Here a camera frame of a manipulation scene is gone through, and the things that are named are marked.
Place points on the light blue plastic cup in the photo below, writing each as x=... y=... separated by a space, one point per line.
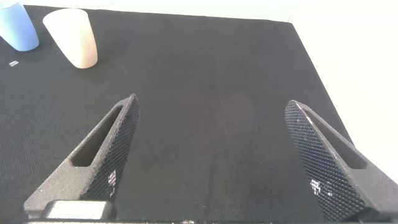
x=17 y=26

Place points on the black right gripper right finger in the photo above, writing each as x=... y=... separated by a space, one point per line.
x=329 y=168

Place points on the small dark square chip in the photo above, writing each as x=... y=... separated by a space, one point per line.
x=13 y=63

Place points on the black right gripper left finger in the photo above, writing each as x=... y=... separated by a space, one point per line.
x=93 y=168

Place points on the black woven table cover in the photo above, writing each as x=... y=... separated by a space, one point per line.
x=202 y=77

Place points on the cream plastic cup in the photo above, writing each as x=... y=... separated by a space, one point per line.
x=74 y=37

